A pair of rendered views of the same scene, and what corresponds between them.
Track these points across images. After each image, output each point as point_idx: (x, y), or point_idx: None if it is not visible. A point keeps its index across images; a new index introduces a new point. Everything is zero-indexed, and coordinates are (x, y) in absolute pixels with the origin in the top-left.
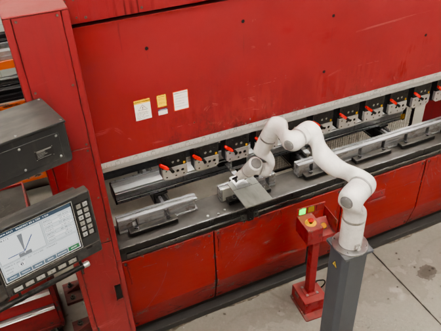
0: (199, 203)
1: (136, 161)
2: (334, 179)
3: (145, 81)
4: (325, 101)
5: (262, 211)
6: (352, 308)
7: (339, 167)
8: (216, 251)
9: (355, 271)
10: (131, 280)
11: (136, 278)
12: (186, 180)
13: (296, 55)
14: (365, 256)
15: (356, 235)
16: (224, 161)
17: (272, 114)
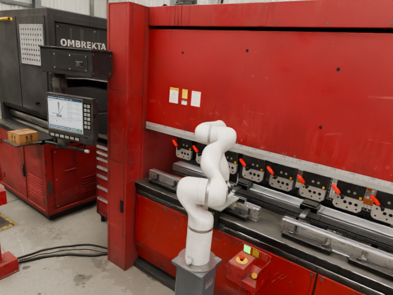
0: None
1: (164, 131)
2: (305, 253)
3: (178, 75)
4: (319, 161)
5: (227, 229)
6: None
7: (205, 162)
8: None
9: (183, 290)
10: (137, 212)
11: (140, 212)
12: None
13: (291, 98)
14: (194, 280)
15: (188, 242)
16: (239, 184)
17: (261, 147)
